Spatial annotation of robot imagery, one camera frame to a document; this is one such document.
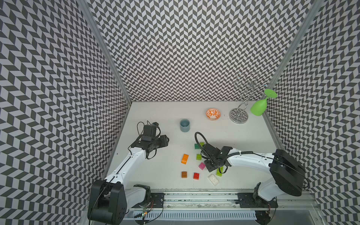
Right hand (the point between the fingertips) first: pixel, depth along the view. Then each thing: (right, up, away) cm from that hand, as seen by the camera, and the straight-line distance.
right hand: (211, 167), depth 84 cm
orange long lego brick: (-16, +4, +2) cm, 17 cm away
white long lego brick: (+1, -5, -5) cm, 8 cm away
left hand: (-28, +16, +1) cm, 32 cm away
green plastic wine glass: (+30, +36, +2) cm, 47 cm away
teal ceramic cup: (-16, +24, +17) cm, 33 cm away
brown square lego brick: (-16, -3, -4) cm, 17 cm away
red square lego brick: (-9, -4, -4) cm, 11 cm away
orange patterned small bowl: (+6, +32, +24) cm, 41 cm away
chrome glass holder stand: (+26, +31, +21) cm, 46 cm away
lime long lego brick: (+4, -2, -3) cm, 6 cm away
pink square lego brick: (-6, +1, -2) cm, 6 cm away
